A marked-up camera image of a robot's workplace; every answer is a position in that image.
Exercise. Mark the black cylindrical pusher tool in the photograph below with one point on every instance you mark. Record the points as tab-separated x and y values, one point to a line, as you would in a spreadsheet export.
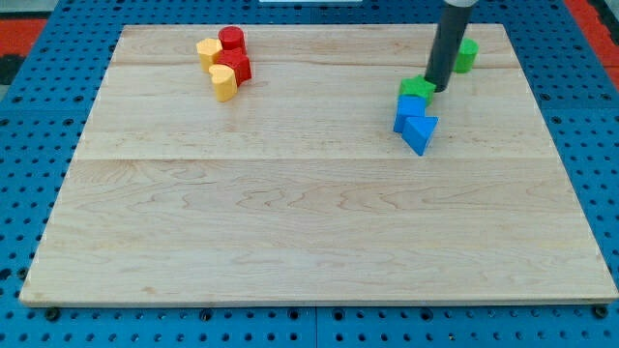
449	33

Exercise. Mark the red star block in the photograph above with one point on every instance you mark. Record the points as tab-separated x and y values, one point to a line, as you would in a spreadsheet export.
238	61

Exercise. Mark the light wooden board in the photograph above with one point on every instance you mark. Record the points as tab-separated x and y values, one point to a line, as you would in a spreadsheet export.
299	192

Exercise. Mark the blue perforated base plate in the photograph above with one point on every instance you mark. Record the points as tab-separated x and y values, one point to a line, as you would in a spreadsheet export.
46	107

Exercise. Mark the yellow hexagon block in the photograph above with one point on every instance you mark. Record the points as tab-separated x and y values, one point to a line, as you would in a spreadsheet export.
209	51

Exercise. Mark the blue cube block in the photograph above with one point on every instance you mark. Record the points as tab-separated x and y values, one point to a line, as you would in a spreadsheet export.
408	106

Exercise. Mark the red cylinder block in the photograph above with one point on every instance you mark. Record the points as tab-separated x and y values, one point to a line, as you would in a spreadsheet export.
232	37

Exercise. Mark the yellow heart block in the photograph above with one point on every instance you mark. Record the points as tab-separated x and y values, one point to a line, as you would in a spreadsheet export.
224	82

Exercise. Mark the blue triangle block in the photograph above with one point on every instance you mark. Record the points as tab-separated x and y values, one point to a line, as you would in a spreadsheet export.
418	132

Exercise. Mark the green star block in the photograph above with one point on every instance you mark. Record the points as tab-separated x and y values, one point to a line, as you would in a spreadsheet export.
417	87

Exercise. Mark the green cylinder block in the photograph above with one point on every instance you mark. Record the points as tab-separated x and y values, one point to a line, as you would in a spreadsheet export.
466	56

